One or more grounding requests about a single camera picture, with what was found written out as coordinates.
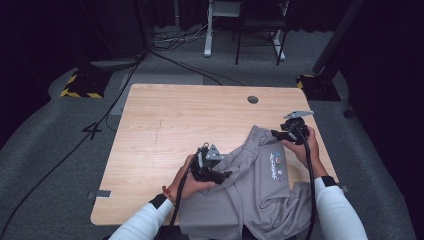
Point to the grey shorts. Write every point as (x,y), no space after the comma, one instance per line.
(253,200)

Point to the dark slanted metal pole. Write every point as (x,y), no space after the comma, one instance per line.
(336,36)

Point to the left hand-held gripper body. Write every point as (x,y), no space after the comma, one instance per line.
(203,166)

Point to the white desk frame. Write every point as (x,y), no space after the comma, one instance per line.
(208,36)

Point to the grey flat stand foot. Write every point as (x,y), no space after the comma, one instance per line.
(115,63)

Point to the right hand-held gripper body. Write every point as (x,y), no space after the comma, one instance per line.
(296,130)

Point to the black yellow striped stand base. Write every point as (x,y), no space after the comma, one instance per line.
(320,88)
(85,85)

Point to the person's left hand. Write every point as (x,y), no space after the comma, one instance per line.
(185,185)

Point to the person's right hand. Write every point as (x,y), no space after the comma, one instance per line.
(308,155)

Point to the grey tape strip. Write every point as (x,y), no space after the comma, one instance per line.
(101,194)

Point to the black metal chair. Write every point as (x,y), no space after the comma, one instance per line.
(260,23)

